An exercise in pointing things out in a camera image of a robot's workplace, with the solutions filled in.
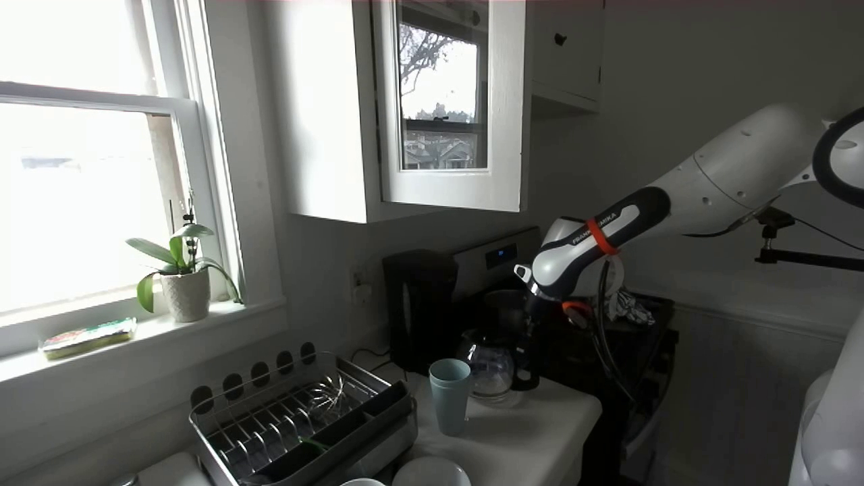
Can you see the black coffee maker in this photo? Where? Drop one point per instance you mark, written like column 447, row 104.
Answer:
column 420, row 310

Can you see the potted orchid in white pot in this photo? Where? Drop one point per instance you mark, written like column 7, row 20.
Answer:
column 184, row 285

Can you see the black and steel gas stove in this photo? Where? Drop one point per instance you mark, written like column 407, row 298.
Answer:
column 491, row 258

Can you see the white wall cabinet with glass door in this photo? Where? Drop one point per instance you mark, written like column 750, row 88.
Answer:
column 449, row 98

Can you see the white mug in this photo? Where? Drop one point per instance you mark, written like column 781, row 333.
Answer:
column 364, row 482

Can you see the white shallow bowl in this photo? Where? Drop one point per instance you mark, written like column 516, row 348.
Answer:
column 434, row 471

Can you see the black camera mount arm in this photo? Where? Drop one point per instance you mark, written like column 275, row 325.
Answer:
column 800, row 260

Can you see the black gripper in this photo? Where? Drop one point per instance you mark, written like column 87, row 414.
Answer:
column 542, row 327

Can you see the small white wall cabinet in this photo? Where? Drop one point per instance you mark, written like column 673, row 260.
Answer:
column 568, row 48

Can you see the white sash window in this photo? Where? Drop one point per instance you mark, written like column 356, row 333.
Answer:
column 91, row 151

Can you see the floral kitchen towel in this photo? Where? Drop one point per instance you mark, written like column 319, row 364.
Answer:
column 630, row 298

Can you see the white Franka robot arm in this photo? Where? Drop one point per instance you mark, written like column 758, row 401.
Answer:
column 720, row 177

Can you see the sponge on window sill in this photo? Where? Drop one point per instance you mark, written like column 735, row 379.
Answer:
column 87, row 339

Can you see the steel dish rack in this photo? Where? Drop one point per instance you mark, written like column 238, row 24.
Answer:
column 298, row 421

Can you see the white wall outlet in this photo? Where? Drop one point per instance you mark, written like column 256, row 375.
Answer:
column 364, row 285

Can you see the teal plastic cup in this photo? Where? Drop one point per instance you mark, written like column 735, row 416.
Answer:
column 449, row 391

